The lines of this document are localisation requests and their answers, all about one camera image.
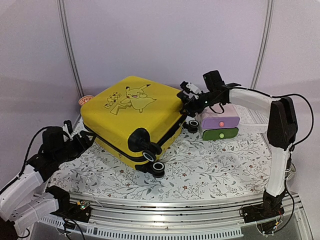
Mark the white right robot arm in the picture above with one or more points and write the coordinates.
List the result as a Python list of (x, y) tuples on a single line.
[(282, 122)]

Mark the pink purple drawer box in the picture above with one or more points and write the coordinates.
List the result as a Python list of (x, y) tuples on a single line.
[(218, 117)]

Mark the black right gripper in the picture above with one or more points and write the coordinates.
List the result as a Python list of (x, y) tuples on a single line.
[(190, 102)]

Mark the red patterned cup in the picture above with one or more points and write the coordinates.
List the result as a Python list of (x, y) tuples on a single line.
[(84, 99)]

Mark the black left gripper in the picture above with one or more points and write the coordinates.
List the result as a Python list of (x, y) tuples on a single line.
[(86, 143)]

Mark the white plastic basket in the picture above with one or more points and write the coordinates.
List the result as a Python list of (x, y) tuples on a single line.
[(251, 122)]

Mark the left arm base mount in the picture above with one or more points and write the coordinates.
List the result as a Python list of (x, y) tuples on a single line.
[(80, 211)]

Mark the floral table mat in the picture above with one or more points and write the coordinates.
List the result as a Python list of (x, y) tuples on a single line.
[(195, 169)]

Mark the yellow Pikachu suitcase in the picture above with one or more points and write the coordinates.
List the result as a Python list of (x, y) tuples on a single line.
[(136, 120)]

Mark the green drawer box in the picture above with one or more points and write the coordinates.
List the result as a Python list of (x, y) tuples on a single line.
[(219, 134)]

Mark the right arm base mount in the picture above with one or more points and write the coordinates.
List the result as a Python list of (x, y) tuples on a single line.
[(270, 207)]

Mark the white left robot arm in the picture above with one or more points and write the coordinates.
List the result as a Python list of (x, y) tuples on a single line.
[(20, 208)]

